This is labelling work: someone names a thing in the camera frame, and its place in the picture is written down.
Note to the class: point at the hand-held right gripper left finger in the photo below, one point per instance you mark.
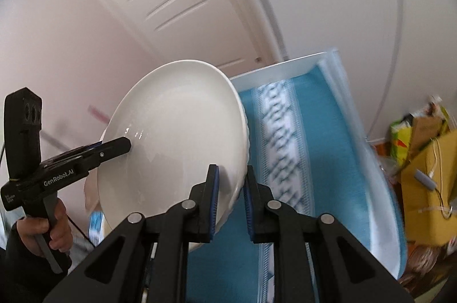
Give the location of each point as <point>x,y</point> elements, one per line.
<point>214,197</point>

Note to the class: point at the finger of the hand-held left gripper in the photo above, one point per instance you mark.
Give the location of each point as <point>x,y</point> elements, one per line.
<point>114,147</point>
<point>84,150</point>

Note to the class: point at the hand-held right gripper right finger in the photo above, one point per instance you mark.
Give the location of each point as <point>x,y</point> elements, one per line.
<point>247,213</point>

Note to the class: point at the white ribbed plate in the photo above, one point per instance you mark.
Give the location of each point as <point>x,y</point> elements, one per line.
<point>171,138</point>

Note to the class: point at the person's left forearm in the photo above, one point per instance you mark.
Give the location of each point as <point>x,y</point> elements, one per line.
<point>7,263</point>

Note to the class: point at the person's left hand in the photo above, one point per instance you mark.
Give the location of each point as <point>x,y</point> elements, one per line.
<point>59,228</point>

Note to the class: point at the pink stick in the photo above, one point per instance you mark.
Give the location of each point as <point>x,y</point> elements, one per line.
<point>98,113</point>

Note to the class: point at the red blue snack packet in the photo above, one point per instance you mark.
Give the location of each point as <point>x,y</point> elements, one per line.
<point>95,226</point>

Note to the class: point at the blue patterned table cloth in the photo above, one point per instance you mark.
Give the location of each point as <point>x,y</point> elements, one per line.
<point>321,145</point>

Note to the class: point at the yellow green bag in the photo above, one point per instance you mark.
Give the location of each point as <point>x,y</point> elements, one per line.
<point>401,138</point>

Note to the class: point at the grey small device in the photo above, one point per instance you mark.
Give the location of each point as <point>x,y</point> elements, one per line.
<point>425,180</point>

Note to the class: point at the cardboard box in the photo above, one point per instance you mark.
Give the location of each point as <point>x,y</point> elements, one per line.
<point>428,210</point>

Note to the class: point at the brown woven basket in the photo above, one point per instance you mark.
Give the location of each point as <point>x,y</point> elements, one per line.
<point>428,263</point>

